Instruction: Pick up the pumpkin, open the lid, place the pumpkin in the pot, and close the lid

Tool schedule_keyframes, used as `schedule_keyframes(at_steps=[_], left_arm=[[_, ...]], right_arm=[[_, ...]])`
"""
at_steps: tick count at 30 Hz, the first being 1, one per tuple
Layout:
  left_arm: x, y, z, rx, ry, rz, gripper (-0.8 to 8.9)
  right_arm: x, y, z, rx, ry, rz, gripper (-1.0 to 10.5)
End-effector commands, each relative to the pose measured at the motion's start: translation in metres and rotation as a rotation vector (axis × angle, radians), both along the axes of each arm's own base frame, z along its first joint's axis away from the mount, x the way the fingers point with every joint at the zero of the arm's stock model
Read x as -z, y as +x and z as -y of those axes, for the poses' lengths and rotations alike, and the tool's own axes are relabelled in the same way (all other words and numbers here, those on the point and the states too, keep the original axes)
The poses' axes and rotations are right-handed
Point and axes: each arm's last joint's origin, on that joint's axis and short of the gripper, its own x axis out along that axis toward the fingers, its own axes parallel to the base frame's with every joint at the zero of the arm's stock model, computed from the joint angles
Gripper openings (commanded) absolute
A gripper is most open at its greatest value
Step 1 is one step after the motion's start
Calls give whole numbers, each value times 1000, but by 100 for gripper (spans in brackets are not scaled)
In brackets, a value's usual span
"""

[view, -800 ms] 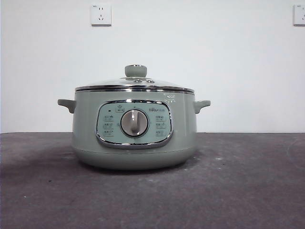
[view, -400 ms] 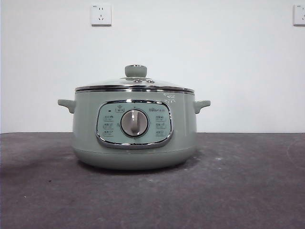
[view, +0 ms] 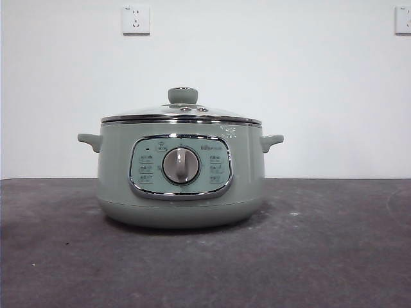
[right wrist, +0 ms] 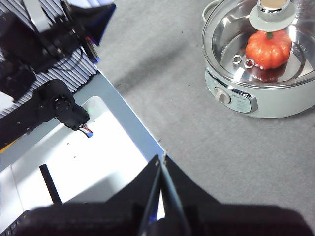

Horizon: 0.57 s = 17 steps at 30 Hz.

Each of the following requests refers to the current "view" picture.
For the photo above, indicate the glass lid with green knob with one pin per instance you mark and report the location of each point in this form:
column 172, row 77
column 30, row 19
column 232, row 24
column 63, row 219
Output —
column 182, row 95

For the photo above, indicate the sage green electric cooking pot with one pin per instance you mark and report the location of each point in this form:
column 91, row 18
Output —
column 115, row 179

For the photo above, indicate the white wall socket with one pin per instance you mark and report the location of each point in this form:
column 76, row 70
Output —
column 135, row 20
column 404, row 20

